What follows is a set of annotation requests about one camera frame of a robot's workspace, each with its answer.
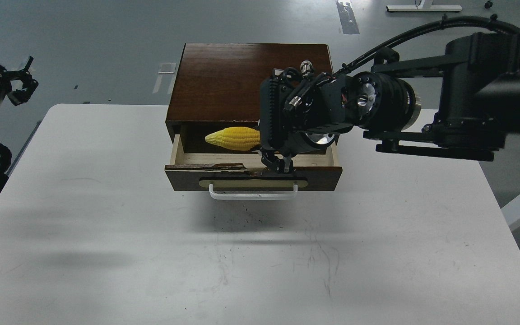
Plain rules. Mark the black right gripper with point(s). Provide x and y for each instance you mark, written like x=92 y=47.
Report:
x=300 y=115

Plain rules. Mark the yellow corn cob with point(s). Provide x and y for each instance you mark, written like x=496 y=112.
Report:
x=235 y=138

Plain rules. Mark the wooden drawer with white handle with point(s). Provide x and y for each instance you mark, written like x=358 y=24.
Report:
x=244 y=173

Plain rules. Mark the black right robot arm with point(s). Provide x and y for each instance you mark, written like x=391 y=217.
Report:
x=460 y=105

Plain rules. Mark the dark wooden drawer cabinet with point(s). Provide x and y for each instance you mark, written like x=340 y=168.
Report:
x=217 y=85

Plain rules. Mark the white desk leg base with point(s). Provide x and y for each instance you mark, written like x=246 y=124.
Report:
x=423 y=6

